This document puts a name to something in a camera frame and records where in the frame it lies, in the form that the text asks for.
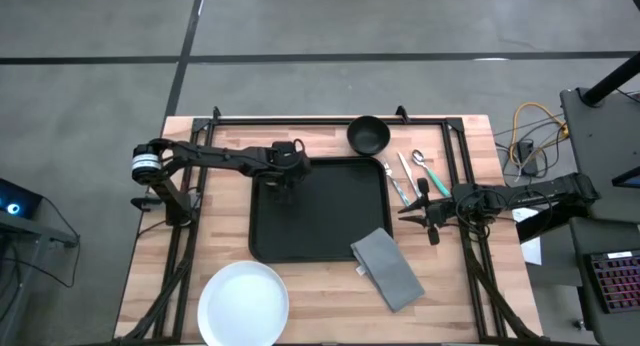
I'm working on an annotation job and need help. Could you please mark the black bowl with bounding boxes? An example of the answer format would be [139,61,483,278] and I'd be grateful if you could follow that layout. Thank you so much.
[346,115,392,156]

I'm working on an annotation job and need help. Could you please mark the white paper sheet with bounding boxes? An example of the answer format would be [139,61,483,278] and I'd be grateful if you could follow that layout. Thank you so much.
[512,208,544,266]

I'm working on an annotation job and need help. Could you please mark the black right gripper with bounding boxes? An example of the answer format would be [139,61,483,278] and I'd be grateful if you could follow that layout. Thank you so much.
[398,177,459,246]

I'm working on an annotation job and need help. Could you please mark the black power adapter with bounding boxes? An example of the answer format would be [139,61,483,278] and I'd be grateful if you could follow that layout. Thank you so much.
[517,139,539,177]

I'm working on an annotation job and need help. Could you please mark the dark metal cart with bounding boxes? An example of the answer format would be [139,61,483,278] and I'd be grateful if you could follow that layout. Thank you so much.
[0,210,81,337]

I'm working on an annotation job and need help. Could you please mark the yellow cable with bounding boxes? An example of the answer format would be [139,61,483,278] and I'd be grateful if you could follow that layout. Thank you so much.
[508,102,570,167]

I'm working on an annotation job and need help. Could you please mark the grey desk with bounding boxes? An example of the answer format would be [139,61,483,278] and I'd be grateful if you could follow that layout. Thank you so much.
[559,88,640,222]

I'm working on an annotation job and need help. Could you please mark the backlit keyboard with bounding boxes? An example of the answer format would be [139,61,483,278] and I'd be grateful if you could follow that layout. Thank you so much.
[584,250,640,315]

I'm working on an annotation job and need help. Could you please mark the black plastic tray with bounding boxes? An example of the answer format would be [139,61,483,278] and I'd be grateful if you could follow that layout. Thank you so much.
[248,156,394,264]

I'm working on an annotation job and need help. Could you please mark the black pole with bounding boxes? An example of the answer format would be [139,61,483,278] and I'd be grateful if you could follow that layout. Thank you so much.
[582,50,640,107]

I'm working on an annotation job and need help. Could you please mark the computer with blue light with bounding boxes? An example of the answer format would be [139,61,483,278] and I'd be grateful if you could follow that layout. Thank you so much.
[0,178,44,220]

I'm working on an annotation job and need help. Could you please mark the white round plate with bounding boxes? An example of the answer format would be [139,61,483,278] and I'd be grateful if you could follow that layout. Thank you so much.
[197,260,290,346]

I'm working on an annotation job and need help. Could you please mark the dark desk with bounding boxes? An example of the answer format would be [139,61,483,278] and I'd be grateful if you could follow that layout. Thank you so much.
[569,218,640,346]

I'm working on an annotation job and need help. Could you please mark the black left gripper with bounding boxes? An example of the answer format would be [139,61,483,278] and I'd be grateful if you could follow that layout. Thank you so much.
[257,139,312,200]

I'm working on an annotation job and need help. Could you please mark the black metal table frame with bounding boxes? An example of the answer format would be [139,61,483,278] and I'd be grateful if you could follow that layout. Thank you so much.
[112,104,549,346]

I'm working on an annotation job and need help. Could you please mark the grey napkin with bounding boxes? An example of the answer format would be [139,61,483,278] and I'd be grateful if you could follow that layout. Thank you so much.
[349,227,426,313]

